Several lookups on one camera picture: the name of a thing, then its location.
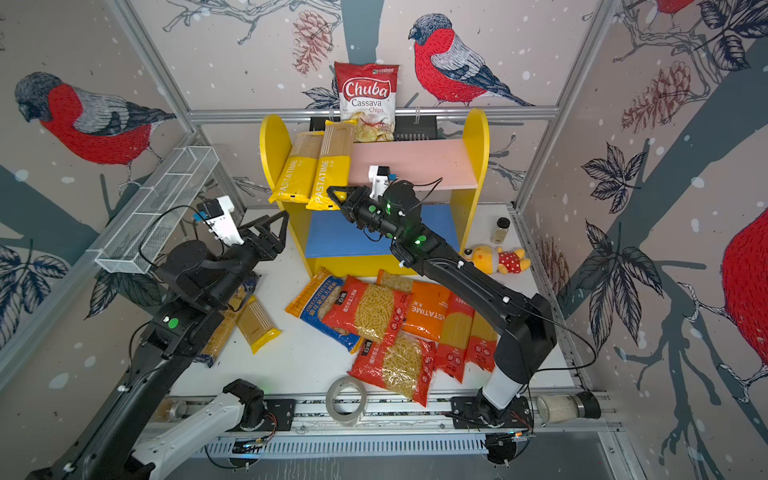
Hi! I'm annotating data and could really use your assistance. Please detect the white wire mesh basket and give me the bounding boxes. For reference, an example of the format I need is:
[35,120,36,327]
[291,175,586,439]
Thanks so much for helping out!
[95,146,219,274]

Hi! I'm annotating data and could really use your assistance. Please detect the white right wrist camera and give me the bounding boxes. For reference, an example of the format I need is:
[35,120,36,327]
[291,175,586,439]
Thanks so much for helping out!
[368,165,396,201]

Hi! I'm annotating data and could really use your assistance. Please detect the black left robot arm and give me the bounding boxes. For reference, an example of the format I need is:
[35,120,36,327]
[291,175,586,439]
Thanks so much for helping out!
[27,211,290,479]

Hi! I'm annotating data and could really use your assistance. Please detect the small spice jar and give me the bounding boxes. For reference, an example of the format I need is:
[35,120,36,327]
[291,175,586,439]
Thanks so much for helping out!
[491,217,511,245]

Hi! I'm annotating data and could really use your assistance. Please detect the clear tape roll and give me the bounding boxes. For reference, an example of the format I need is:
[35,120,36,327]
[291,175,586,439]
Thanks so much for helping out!
[325,376,368,428]

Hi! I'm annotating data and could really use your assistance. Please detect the red Chuba cassava chips bag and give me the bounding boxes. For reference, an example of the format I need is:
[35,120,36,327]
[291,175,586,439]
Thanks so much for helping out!
[334,62,399,143]

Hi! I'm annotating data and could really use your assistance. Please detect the red spaghetti bag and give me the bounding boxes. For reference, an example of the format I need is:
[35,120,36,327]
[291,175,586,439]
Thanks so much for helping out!
[435,294,474,383]
[465,312,498,372]

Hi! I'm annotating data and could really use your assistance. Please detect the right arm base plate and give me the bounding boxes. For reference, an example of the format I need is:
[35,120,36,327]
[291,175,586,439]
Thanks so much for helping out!
[446,394,534,430]

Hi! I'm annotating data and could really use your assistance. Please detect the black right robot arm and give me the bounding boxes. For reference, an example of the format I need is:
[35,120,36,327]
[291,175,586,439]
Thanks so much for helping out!
[327,180,557,428]

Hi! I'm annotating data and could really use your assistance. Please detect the black rack behind shelf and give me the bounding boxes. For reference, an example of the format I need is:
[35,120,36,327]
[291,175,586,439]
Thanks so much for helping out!
[345,114,437,143]

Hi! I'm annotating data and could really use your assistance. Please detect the red macaroni bag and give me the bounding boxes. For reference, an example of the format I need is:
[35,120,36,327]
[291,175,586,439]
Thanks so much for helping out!
[348,333,437,407]
[322,277,411,345]

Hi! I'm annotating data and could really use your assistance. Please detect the red macaroni bag upper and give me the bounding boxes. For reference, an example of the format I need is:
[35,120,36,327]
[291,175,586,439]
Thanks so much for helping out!
[322,277,411,345]

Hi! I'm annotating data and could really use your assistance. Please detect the glass jar black lid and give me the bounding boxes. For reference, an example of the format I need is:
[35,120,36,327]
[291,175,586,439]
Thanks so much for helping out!
[536,391,602,424]

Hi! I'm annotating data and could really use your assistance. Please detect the red macaroni bag lower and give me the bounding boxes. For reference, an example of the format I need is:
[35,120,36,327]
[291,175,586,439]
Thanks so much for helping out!
[348,333,437,407]

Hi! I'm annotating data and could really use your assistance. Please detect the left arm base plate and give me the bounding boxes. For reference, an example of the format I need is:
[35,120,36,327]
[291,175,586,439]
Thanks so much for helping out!
[222,398,297,433]

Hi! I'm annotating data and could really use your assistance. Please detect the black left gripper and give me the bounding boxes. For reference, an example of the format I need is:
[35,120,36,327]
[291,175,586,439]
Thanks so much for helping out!
[209,209,287,309]

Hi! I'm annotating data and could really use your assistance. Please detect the yellow Pastatime spaghetti bag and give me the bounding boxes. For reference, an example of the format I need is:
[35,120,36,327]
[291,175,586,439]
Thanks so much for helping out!
[306,120,357,211]
[269,131,324,204]

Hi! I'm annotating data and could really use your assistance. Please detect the yellow plush toy red dress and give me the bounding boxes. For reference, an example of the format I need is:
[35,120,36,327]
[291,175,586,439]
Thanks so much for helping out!
[462,245,531,275]

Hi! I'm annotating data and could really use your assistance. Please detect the blue orange pasta bag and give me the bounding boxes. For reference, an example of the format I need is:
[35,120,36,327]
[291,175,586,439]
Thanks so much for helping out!
[285,268,361,354]

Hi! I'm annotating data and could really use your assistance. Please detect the orange Pastatime pasta bag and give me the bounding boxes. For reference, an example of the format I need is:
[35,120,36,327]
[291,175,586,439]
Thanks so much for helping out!
[376,270,451,342]

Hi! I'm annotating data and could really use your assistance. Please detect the yellow shelf pink blue boards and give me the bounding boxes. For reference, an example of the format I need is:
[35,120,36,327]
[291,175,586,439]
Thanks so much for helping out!
[278,109,490,277]

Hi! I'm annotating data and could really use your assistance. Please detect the dark blue spaghetti bag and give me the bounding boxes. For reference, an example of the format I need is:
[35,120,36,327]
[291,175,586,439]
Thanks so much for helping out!
[194,273,259,368]

